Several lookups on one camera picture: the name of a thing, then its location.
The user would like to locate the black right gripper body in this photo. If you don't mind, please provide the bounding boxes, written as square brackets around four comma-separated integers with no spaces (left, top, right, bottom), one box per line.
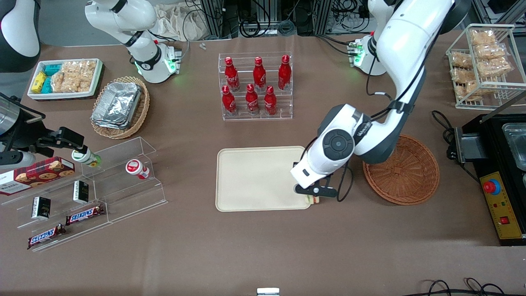
[0,121,49,155]

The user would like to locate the cream plastic tray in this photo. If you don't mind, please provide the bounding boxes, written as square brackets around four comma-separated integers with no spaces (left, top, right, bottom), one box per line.
[216,146,314,212]

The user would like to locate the oval wicker basket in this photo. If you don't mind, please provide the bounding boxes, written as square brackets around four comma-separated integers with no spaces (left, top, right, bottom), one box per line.
[90,76,150,139]

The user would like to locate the round brown wicker basket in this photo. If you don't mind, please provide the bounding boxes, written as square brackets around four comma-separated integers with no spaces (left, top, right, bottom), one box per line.
[362,134,440,205]

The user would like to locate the green capped yogurt bottle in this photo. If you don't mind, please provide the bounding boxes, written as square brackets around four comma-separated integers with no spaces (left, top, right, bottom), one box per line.
[72,147,102,168]

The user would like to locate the red tartan cookie box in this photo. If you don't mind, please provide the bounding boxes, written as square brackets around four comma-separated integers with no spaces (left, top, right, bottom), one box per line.
[0,157,76,196]

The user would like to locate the small black box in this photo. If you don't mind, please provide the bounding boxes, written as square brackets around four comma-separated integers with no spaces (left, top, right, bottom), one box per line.
[73,180,90,204]
[32,197,51,220]

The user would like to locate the stacked foil trays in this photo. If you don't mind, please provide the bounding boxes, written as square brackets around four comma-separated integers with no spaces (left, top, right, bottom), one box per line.
[91,81,142,130]

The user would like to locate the clear crispy snack bag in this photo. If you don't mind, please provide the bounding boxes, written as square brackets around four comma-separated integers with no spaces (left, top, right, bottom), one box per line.
[78,74,96,92]
[450,53,473,68]
[475,43,506,60]
[51,72,81,93]
[471,30,496,45]
[451,68,475,83]
[62,61,97,79]
[477,58,512,78]
[454,82,479,101]

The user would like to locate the white snack bin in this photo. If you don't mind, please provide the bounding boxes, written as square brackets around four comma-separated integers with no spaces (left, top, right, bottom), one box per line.
[27,58,104,101]

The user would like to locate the red capped yogurt bottle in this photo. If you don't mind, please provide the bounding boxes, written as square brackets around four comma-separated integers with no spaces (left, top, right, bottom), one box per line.
[125,159,150,180]

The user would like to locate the clear acrylic bottle rack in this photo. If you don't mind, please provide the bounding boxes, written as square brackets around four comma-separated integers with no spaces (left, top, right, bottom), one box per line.
[218,52,293,120]

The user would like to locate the clear acrylic stepped shelf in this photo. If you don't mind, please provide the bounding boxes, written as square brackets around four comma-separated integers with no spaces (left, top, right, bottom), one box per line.
[0,136,168,252]

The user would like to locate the Snickers bar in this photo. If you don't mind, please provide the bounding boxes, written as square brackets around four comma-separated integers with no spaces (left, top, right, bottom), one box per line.
[27,224,67,250]
[65,204,105,226]

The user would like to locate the red cola bottle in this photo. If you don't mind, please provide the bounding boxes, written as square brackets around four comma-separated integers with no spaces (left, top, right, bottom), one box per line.
[221,85,237,116]
[263,86,277,116]
[253,57,267,92]
[245,84,260,116]
[278,55,292,91]
[224,57,240,92]

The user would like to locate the beige cloth bag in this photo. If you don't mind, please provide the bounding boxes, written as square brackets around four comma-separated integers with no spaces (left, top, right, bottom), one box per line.
[154,2,206,42]

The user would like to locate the black heating appliance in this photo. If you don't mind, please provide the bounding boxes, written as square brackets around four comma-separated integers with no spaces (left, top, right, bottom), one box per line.
[454,113,526,246]

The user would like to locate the yellow control panel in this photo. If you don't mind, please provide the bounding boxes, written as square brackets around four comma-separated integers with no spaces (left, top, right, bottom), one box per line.
[480,171,525,240]

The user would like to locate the steel pan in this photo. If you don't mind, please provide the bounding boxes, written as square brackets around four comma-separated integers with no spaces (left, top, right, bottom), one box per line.
[501,123,526,171]

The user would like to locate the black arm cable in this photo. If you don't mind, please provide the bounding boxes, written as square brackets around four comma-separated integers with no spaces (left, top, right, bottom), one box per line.
[300,25,438,203]

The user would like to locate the black power cable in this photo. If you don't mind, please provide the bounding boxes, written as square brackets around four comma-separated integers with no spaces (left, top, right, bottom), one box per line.
[431,110,459,161]

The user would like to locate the black cable bundle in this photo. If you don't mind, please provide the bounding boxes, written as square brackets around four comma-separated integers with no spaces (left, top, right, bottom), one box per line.
[238,16,296,38]

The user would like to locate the black looped cable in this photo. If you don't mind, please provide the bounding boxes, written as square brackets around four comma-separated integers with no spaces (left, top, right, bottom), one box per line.
[413,277,526,296]

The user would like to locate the aluminium frame rack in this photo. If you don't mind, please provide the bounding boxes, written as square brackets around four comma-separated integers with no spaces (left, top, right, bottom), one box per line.
[199,0,370,39]

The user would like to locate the white wire rack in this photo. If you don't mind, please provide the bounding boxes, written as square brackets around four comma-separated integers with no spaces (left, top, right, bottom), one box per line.
[446,24,526,111]

